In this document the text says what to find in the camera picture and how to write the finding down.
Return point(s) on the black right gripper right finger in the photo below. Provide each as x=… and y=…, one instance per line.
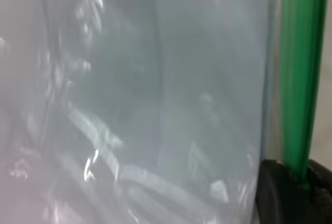
x=321, y=190

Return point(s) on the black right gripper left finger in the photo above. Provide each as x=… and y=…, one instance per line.
x=277, y=195

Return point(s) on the clear zip bag green zipper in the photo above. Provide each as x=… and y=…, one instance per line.
x=181, y=78

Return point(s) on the clear plastic bag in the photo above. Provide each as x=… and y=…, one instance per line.
x=207, y=53

